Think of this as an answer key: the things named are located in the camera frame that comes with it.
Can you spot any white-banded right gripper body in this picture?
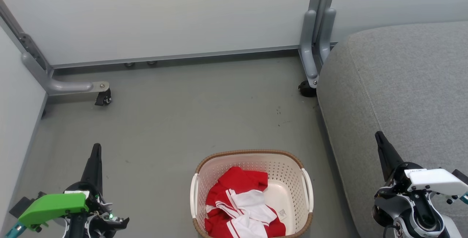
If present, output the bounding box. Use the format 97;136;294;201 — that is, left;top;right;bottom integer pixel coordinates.
384;162;468;205

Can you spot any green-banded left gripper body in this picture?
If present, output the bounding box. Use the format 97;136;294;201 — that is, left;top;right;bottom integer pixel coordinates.
18;181;130;238

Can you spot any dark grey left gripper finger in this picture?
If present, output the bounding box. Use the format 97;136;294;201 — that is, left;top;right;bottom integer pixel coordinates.
81;143;103;195

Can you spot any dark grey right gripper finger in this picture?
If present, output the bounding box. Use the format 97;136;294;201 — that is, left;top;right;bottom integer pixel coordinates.
375;131;405;182

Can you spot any red and white garment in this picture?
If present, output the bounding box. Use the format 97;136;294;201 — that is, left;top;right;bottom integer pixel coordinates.
204;166;287;238

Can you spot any grey fabric sofa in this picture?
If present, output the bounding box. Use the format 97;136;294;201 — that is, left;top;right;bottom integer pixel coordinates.
316;20;468;238

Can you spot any black caster wheel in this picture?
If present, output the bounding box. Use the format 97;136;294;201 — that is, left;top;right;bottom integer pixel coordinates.
94;89;112;106
298;80;318;98

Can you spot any white perforated laundry basket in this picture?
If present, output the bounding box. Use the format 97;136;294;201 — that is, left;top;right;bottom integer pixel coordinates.
189;149;314;238

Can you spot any grey partition foot with caster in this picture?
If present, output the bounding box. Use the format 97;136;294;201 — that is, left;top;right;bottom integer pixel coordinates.
299;0;339;88

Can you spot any grey corner post with leg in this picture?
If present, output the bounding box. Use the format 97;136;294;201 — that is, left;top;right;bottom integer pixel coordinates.
0;0;110;97

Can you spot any grey partition bottom rail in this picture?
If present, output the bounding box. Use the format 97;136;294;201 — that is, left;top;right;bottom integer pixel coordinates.
51;44;301;69

